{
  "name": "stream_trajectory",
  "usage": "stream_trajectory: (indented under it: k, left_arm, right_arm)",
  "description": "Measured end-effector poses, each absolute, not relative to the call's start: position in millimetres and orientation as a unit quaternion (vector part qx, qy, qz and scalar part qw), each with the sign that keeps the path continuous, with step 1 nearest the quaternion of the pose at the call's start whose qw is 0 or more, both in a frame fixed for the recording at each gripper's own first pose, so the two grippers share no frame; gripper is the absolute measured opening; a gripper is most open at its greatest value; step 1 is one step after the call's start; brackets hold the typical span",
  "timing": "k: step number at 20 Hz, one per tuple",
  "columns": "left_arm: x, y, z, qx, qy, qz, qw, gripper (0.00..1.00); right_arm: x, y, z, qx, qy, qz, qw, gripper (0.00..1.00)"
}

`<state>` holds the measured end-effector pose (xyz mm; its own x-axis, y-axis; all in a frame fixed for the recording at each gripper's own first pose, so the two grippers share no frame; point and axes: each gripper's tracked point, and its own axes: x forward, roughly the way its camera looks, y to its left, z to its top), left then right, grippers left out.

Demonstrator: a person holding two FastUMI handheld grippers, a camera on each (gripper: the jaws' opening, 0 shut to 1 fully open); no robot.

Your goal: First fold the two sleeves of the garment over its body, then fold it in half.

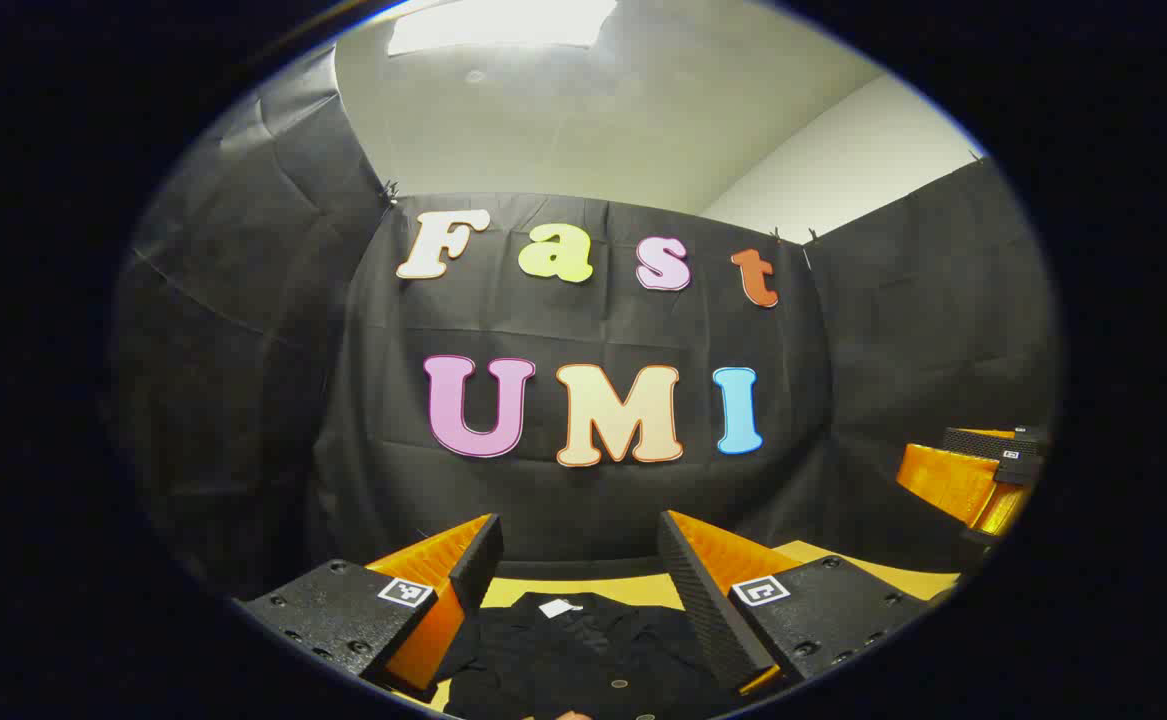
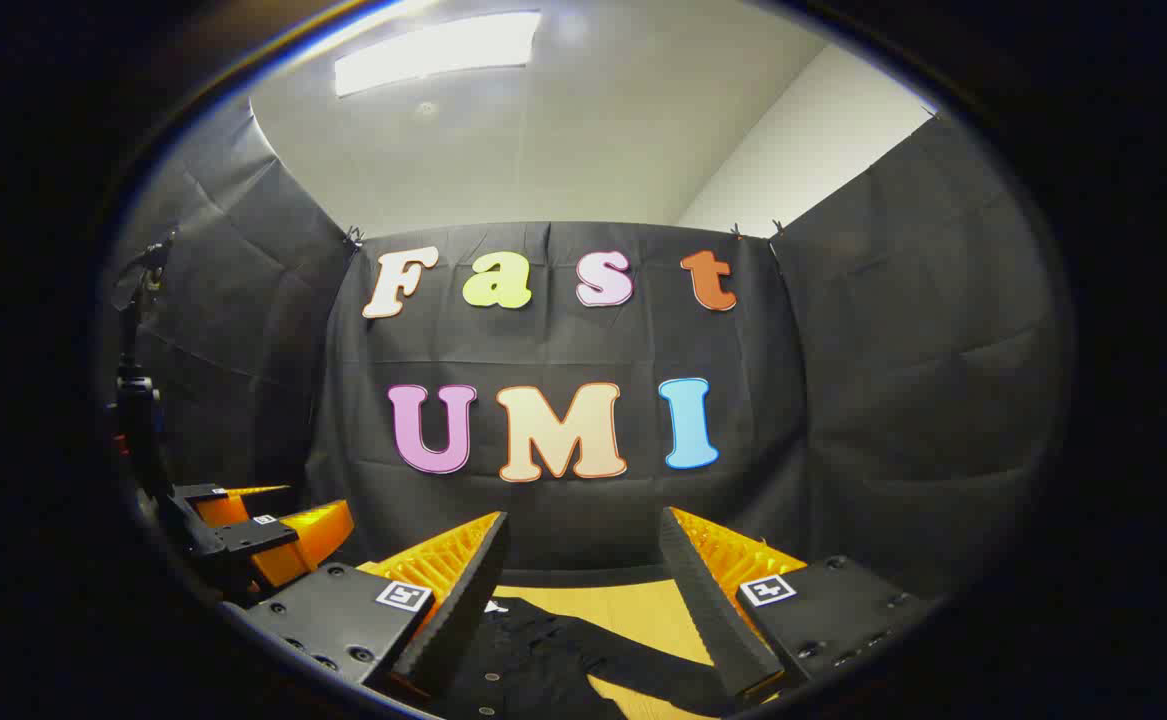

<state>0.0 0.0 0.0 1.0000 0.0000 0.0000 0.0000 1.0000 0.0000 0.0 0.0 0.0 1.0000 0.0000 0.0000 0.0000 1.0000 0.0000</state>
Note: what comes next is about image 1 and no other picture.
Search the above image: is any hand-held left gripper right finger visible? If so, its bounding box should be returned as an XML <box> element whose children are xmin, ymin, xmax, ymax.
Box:
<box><xmin>656</xmin><ymin>509</ymin><xmax>936</xmax><ymax>699</ymax></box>

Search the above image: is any black backdrop cloth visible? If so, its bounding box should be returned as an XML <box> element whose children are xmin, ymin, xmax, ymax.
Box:
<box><xmin>108</xmin><ymin>40</ymin><xmax>1062</xmax><ymax>601</ymax></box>

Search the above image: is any ceiling light panel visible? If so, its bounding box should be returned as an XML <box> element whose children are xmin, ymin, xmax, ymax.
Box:
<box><xmin>386</xmin><ymin>0</ymin><xmax>620</xmax><ymax>57</ymax></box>

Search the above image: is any black buttoned jacket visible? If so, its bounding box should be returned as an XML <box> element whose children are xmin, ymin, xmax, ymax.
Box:
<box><xmin>438</xmin><ymin>590</ymin><xmax>744</xmax><ymax>720</ymax></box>

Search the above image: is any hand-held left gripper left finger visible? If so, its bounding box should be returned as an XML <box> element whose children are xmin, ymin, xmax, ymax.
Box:
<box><xmin>236</xmin><ymin>513</ymin><xmax>505</xmax><ymax>701</ymax></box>

